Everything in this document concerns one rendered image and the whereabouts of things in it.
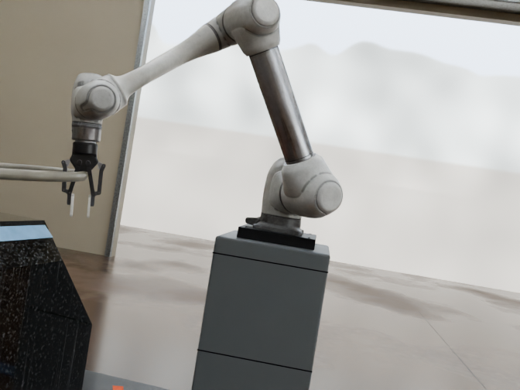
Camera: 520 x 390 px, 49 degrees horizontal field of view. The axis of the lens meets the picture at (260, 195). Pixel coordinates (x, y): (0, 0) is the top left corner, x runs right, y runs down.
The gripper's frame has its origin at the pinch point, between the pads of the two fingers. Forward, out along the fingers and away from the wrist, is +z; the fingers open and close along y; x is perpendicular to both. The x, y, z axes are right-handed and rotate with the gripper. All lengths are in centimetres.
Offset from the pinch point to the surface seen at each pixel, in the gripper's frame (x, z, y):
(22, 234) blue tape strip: 49, 3, 11
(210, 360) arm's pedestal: -2, 50, -46
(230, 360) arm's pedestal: 1, 49, -53
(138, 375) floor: -86, 88, -31
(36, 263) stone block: 53, 8, 7
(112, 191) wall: -458, 23, -23
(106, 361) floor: -104, 87, -16
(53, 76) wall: -494, -98, 50
